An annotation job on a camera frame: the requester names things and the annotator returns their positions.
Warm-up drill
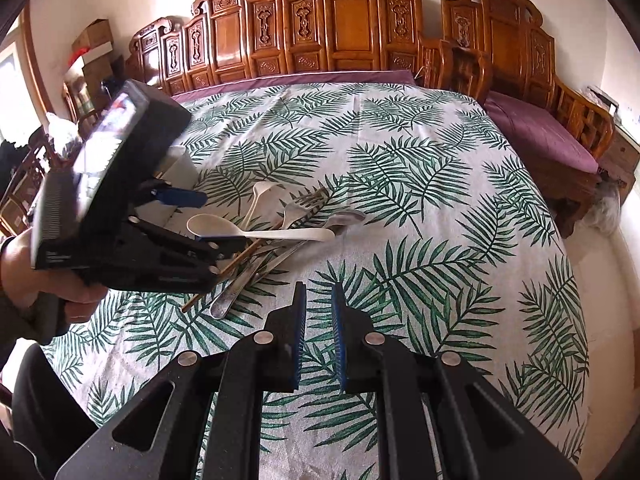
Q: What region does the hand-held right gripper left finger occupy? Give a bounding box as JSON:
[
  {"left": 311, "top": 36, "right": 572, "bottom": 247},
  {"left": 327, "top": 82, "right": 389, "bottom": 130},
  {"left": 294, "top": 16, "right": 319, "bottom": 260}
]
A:
[{"left": 52, "top": 281, "right": 307, "bottom": 480}]

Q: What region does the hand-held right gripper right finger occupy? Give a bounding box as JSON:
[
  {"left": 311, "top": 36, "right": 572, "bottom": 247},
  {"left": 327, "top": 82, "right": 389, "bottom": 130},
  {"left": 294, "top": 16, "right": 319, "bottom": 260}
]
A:
[{"left": 332, "top": 282, "right": 583, "bottom": 480}]

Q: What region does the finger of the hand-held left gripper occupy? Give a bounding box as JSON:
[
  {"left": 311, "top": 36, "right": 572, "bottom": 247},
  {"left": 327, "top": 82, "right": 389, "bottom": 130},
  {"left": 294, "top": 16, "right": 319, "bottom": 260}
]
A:
[
  {"left": 134, "top": 180, "right": 208, "bottom": 209},
  {"left": 95, "top": 215, "right": 248, "bottom": 294}
]

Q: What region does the rectangular metal tin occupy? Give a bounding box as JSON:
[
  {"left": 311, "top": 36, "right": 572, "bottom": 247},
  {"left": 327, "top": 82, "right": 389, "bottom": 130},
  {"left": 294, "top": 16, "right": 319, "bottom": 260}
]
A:
[{"left": 159, "top": 145, "right": 200, "bottom": 228}]

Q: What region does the large white plastic spoon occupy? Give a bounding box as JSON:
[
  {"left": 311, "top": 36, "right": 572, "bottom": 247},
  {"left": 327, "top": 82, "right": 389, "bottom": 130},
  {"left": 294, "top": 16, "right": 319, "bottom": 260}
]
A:
[{"left": 186, "top": 213, "right": 336, "bottom": 244}]

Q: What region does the wooden chopstick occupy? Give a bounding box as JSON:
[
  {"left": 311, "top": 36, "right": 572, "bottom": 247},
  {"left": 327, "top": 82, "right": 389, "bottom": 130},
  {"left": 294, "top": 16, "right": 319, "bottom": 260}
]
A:
[
  {"left": 220, "top": 220, "right": 301, "bottom": 281},
  {"left": 181, "top": 217, "right": 288, "bottom": 313}
]

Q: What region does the small white plastic spoon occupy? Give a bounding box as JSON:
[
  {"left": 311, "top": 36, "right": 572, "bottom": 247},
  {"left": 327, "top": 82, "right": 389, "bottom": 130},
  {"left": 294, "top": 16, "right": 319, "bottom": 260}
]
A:
[{"left": 242, "top": 181, "right": 284, "bottom": 233}]

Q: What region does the metal spoon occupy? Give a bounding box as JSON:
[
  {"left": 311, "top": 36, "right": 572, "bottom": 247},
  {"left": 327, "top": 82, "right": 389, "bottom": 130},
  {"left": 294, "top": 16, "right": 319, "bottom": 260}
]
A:
[
  {"left": 215, "top": 202, "right": 307, "bottom": 311},
  {"left": 210, "top": 210, "right": 368, "bottom": 318}
]

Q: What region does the metal fork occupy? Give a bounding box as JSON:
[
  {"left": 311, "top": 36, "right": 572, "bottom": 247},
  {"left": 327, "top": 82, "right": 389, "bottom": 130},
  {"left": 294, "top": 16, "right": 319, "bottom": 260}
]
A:
[{"left": 247, "top": 187, "right": 331, "bottom": 278}]

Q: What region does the person's left hand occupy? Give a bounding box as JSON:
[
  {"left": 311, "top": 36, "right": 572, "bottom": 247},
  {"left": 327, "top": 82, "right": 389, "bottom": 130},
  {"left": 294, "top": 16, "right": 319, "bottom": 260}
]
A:
[{"left": 0, "top": 235, "right": 104, "bottom": 324}]

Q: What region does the clear plastic bag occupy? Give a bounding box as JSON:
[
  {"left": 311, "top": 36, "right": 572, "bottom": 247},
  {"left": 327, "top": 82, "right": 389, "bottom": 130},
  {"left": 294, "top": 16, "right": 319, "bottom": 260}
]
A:
[{"left": 47, "top": 112, "right": 82, "bottom": 157}]

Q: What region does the wooden dining chair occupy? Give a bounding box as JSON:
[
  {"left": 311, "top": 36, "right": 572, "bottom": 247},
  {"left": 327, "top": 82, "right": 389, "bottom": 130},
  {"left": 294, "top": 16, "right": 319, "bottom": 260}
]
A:
[{"left": 0, "top": 130, "right": 67, "bottom": 237}]

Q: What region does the brown cardboard box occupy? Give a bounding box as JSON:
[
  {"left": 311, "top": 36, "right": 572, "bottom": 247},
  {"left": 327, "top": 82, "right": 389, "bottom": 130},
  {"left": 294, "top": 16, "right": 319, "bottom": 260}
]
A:
[{"left": 72, "top": 19, "right": 114, "bottom": 52}]

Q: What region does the leaf print tablecloth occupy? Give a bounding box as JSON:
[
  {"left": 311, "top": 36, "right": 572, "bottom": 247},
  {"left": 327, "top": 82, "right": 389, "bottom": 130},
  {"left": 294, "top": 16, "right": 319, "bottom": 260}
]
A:
[{"left": 40, "top": 81, "right": 591, "bottom": 480}]

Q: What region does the long purple seat cushion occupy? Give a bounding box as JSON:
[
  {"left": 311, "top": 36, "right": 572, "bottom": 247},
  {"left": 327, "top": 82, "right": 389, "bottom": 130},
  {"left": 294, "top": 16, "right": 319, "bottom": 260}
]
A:
[{"left": 172, "top": 70, "right": 416, "bottom": 104}]

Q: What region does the person's dark clothing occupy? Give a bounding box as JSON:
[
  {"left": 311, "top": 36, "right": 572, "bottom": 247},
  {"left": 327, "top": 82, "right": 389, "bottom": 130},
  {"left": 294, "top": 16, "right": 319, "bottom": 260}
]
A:
[{"left": 10, "top": 344, "right": 102, "bottom": 467}]

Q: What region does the carved wooden sofa bench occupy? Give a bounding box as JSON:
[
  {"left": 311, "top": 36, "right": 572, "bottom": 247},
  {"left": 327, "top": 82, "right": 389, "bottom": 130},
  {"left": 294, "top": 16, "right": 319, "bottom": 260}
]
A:
[{"left": 125, "top": 0, "right": 426, "bottom": 98}]

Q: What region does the square purple seat cushion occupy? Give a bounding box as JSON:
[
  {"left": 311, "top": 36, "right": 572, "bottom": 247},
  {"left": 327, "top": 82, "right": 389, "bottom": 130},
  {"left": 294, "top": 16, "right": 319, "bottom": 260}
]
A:
[{"left": 482, "top": 91, "right": 600, "bottom": 173}]

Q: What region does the floor fan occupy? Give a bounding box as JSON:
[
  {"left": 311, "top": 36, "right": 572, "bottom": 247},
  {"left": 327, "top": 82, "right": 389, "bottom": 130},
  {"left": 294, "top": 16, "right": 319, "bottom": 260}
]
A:
[{"left": 585, "top": 180, "right": 622, "bottom": 237}]

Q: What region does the wooden side table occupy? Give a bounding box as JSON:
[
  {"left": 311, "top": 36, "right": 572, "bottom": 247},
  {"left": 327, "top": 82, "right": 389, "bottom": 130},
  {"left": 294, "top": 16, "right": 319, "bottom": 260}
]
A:
[{"left": 599, "top": 125, "right": 639, "bottom": 192}]

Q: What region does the carved wooden armchair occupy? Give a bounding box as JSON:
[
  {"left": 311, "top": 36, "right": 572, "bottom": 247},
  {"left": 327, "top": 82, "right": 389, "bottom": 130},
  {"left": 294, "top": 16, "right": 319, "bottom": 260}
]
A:
[{"left": 420, "top": 0, "right": 617, "bottom": 239}]

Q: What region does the white printer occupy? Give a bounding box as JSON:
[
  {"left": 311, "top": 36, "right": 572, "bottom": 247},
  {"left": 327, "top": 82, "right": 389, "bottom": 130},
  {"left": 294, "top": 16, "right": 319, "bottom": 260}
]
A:
[{"left": 587, "top": 85, "right": 622, "bottom": 112}]

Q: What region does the wooden window frame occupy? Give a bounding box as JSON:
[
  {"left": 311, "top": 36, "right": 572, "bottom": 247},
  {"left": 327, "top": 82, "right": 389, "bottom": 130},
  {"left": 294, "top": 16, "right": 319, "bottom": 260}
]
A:
[{"left": 17, "top": 2, "right": 56, "bottom": 126}]

